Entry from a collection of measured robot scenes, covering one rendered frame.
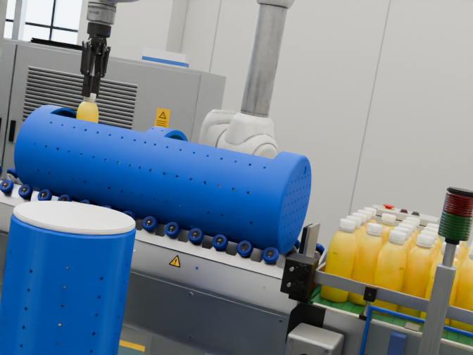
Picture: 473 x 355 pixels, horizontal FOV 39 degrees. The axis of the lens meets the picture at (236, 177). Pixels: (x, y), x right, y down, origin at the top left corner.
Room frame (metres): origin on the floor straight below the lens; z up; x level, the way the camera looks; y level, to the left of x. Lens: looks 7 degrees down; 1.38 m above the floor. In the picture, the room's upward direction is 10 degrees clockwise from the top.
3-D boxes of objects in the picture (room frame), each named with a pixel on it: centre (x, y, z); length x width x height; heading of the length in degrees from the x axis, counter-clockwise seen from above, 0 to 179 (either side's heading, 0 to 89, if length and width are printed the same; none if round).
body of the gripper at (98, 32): (2.16, 0.51, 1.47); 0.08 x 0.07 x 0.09; 159
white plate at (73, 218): (1.51, 0.35, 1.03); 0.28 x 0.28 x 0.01
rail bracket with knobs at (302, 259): (1.61, -0.20, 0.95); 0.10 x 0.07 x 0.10; 159
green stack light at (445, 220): (1.34, -0.46, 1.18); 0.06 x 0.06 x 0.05
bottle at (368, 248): (1.66, -0.37, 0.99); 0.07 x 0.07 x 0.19
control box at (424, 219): (2.01, -0.52, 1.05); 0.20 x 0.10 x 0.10; 69
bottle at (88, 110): (2.16, 0.51, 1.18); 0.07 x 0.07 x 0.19
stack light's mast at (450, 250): (1.34, -0.46, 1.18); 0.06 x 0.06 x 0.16
